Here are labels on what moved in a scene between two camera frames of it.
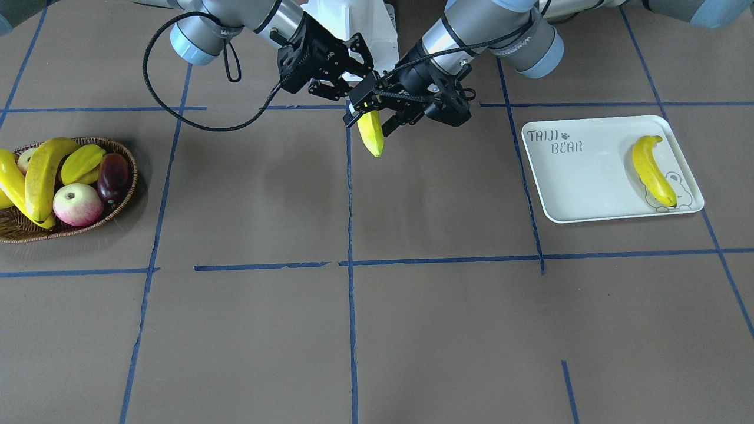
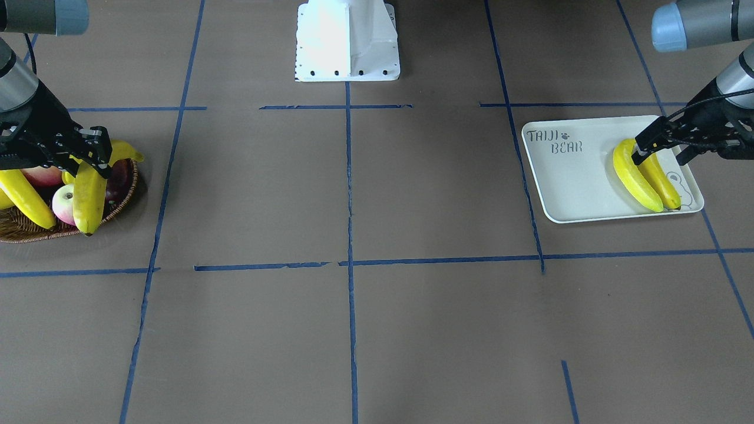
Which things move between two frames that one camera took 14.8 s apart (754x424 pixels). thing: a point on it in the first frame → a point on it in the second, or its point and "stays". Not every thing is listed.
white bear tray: x=587 y=170 stays
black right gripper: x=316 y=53 → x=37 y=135
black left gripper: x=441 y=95 → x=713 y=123
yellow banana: x=371 y=131 → x=631 y=176
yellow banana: x=37 y=171 → x=90 y=186
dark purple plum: x=113 y=178 stays
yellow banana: x=651 y=174 stays
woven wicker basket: x=16 y=228 stays
